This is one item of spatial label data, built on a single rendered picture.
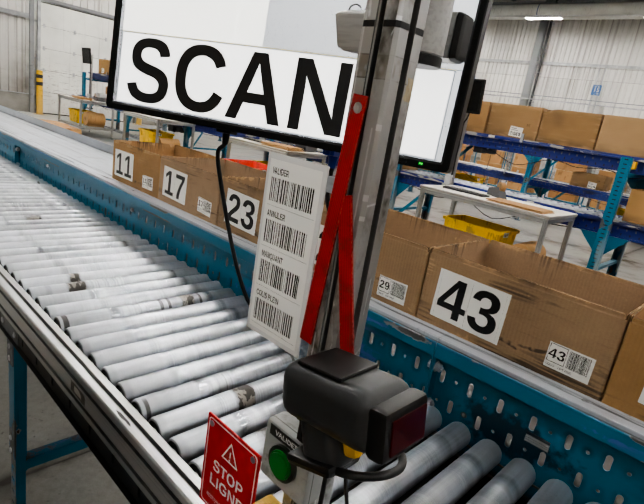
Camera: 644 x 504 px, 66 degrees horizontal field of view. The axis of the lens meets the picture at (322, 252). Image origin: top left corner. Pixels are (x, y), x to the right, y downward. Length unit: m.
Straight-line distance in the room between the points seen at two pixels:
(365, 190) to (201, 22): 0.35
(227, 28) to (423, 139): 0.28
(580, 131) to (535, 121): 0.47
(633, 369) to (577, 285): 0.35
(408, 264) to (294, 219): 0.67
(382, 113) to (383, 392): 0.23
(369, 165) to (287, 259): 0.14
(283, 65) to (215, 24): 0.11
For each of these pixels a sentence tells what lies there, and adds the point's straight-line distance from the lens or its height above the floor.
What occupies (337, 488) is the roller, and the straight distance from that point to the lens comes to 0.86.
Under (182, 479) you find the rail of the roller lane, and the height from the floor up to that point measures 0.74.
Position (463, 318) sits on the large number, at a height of 0.93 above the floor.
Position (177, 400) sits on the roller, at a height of 0.74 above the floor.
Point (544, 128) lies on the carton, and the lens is 5.83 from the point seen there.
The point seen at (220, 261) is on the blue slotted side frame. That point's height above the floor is 0.79.
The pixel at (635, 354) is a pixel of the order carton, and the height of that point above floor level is 0.99.
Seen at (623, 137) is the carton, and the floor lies 1.54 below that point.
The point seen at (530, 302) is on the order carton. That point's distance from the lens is 1.02.
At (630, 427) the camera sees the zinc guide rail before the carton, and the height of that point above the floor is 0.89.
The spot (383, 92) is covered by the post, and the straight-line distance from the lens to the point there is 0.43.
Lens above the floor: 1.29
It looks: 15 degrees down
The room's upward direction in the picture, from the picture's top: 10 degrees clockwise
